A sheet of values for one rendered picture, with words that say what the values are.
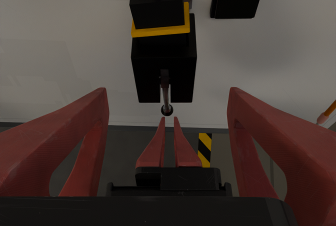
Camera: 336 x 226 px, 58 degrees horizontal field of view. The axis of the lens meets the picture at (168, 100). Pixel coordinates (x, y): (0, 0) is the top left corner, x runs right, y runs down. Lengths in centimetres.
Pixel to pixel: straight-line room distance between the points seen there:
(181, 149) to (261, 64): 14
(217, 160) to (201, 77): 110
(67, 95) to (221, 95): 20
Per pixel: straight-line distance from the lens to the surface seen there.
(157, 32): 19
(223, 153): 145
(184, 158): 26
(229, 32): 31
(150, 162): 26
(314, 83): 41
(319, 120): 26
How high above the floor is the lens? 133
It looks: 81 degrees down
